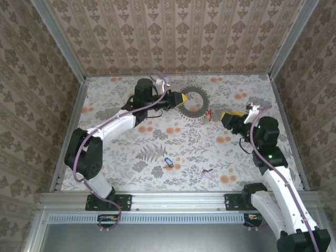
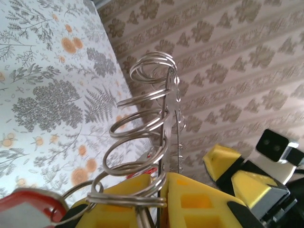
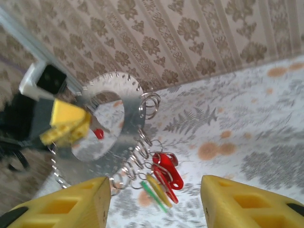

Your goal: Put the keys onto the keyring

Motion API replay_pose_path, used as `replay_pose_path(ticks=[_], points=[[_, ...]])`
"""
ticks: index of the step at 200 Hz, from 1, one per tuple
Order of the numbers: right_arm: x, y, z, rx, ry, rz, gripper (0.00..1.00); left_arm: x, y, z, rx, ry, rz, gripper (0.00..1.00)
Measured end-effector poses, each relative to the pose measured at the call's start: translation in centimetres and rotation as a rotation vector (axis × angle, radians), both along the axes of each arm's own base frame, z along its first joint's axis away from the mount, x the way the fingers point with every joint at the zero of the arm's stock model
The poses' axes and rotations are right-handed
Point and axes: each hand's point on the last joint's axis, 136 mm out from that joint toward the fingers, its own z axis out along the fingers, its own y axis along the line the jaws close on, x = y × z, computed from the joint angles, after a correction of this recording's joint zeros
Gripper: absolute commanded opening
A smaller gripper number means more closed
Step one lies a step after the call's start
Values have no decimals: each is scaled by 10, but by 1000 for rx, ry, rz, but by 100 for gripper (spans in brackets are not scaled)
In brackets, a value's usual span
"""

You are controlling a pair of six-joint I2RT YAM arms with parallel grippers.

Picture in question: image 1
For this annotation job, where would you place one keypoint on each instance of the large metal keyring with keys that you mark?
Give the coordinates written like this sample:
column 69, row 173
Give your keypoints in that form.
column 194, row 114

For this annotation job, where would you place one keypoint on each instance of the green tagged key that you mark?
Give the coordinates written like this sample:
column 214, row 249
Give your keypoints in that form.
column 206, row 121

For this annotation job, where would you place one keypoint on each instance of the pink tagged key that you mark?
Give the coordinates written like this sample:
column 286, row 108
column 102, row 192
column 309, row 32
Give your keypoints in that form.
column 210, row 176

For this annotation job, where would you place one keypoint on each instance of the blue tagged key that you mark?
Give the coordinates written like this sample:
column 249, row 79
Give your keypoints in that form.
column 168, row 162

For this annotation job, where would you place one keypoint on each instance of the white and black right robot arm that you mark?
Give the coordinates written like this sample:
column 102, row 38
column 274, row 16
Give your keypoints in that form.
column 281, row 189

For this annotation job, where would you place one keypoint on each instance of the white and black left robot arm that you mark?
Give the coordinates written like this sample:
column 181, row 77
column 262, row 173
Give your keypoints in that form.
column 118, row 123

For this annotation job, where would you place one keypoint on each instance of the grey metal sheet panel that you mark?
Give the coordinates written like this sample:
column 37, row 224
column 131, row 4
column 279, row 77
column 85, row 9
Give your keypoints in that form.
column 157, row 239

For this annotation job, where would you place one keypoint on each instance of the thin aluminium wall rail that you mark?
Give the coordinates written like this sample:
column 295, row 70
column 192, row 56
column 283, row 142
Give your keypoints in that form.
column 178, row 75

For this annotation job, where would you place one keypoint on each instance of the aluminium side rail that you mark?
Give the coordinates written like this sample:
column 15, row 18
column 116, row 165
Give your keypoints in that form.
column 286, row 118
column 73, row 126

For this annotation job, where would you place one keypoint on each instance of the long aluminium base rail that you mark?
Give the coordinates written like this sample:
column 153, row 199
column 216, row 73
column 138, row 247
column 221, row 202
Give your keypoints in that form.
column 178, row 200

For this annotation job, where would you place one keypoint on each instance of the aluminium corner post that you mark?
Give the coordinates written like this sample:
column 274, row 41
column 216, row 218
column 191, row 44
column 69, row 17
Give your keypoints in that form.
column 288, row 39
column 59, row 42

